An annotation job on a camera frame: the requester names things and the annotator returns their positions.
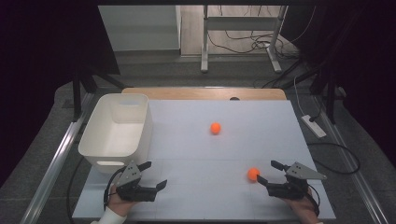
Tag orange ball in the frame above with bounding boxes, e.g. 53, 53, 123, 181
247, 167, 261, 182
209, 121, 222, 135

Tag person's left white sleeve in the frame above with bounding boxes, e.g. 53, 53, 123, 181
91, 206, 127, 224

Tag tangle of black cables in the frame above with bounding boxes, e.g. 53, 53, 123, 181
206, 5, 317, 60

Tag white metal stand frame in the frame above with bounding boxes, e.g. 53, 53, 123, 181
200, 5, 289, 75

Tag wooden table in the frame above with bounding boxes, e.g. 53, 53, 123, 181
120, 87, 288, 101

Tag thin white cable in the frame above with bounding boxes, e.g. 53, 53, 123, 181
292, 74, 307, 117

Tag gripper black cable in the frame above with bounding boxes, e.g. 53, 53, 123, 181
103, 166, 127, 211
306, 183, 321, 217

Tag white plastic bin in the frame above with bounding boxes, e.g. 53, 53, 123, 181
78, 92, 154, 175

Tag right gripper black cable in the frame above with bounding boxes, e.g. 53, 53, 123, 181
306, 183, 321, 217

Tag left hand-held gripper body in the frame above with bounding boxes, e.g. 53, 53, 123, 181
115, 161, 158, 203

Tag white cabinet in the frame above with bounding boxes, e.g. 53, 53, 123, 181
98, 5, 182, 52

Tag black metal stand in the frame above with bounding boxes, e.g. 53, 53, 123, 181
309, 62, 347, 125
72, 62, 127, 123

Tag aluminium floor rail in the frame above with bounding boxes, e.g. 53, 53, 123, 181
20, 92, 96, 224
312, 94, 390, 224

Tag curved black floor cable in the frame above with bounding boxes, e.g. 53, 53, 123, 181
65, 155, 86, 224

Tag white table board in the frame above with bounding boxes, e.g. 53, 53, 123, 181
72, 99, 336, 220

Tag white power strip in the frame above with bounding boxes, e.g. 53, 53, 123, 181
301, 114, 328, 139

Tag person's right hand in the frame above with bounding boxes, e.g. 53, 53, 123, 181
283, 186, 320, 223

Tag looped black floor cable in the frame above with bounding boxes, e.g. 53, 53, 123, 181
307, 142, 361, 175

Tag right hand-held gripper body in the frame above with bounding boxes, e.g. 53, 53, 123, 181
266, 161, 328, 200

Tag dark curtain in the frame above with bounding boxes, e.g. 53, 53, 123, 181
289, 0, 396, 175
0, 0, 120, 188

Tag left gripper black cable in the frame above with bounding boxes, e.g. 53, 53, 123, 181
103, 166, 127, 211

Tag person's left hand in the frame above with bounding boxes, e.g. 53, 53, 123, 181
106, 184, 139, 217

